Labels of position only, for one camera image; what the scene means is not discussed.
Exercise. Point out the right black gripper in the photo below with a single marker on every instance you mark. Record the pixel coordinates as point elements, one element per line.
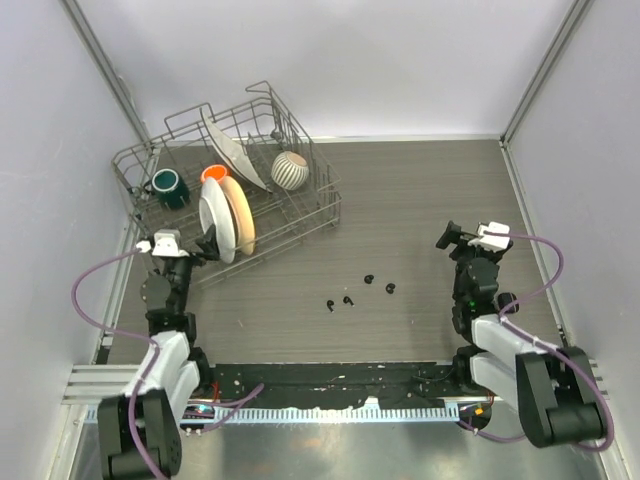
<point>462,247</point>

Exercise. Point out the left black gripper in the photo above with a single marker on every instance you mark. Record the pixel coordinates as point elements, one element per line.
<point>207,245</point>

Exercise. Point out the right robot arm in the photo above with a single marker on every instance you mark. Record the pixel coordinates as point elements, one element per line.
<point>552,388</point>

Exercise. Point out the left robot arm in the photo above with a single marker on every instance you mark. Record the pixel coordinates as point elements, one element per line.
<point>139,428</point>

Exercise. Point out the white round plate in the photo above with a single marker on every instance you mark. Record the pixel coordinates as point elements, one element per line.
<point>214,211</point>

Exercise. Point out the beige round plate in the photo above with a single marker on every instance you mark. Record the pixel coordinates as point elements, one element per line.
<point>242,214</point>

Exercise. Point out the dark green mug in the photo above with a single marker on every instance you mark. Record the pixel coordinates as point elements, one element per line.
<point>169,188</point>

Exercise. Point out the orange cup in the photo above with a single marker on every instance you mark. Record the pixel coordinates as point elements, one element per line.
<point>216,172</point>

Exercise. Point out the grey tilted plate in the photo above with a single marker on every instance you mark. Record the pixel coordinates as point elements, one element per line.
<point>232,153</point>

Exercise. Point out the striped ceramic bowl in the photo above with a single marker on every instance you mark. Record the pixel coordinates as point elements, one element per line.
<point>290,171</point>

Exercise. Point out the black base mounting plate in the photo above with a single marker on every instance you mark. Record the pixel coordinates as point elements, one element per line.
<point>342,385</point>

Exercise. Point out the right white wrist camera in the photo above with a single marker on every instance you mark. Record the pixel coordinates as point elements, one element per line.
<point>491,236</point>

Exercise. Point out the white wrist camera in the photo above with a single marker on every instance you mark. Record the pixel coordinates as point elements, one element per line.
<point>491,236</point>
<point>164,243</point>

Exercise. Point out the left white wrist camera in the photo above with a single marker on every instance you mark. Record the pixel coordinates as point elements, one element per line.
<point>164,243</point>

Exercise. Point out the grey wire dish rack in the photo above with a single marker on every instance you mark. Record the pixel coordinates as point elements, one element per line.
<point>264,127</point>

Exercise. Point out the white slotted cable duct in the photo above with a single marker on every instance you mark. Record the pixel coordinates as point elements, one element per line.
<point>370,412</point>

